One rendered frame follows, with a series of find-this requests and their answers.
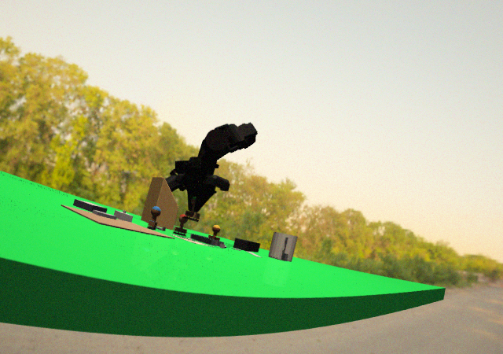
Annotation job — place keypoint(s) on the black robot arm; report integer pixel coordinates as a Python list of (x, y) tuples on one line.
[(218, 142)]

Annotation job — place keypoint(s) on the beige mug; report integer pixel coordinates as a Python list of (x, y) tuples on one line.
[(282, 246)]

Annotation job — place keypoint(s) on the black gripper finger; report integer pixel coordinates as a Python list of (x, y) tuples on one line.
[(191, 191), (202, 195)]

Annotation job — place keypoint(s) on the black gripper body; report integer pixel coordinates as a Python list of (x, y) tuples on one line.
[(207, 179)]

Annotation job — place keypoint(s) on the wooden stamp with green ball handle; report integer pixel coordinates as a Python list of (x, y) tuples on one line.
[(192, 213)]

